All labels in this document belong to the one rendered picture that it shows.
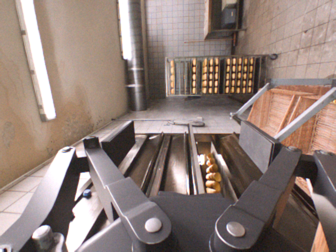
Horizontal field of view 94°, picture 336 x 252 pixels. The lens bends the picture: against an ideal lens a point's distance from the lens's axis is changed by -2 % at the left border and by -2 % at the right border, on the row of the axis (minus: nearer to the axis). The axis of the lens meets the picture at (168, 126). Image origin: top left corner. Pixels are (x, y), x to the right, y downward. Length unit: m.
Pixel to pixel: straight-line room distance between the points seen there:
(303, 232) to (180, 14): 5.27
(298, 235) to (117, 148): 0.87
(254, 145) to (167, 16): 5.40
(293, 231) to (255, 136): 0.80
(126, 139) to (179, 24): 5.30
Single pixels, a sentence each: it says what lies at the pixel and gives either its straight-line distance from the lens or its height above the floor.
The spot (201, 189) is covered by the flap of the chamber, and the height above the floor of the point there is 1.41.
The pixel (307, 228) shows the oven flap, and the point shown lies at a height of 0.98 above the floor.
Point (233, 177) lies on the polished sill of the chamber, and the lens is 1.16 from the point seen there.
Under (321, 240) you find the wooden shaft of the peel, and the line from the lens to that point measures 0.51.
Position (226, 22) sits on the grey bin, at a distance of 4.83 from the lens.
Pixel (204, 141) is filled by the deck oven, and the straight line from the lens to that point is 1.87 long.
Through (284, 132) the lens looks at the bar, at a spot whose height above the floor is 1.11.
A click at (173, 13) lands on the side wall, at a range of 5.52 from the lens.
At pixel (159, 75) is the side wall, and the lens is 5.27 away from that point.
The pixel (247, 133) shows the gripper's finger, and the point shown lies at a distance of 0.19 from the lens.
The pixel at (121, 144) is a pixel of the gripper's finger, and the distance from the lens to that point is 0.17.
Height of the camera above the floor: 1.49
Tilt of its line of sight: 5 degrees up
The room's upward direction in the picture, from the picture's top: 90 degrees counter-clockwise
